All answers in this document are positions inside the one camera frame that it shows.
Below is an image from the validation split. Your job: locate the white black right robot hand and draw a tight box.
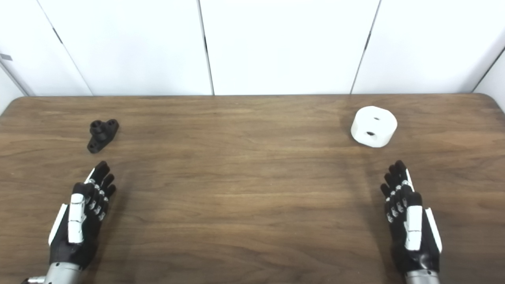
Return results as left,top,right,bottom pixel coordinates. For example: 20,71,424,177
380,160,443,275

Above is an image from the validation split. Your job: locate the round white piece with holes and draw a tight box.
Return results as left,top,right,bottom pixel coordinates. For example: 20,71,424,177
351,106,398,148

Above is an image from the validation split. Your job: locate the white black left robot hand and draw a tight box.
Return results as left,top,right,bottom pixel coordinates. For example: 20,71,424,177
48,161,117,271

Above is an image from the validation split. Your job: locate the black flanged holder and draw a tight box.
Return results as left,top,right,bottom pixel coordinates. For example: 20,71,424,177
87,119,120,153

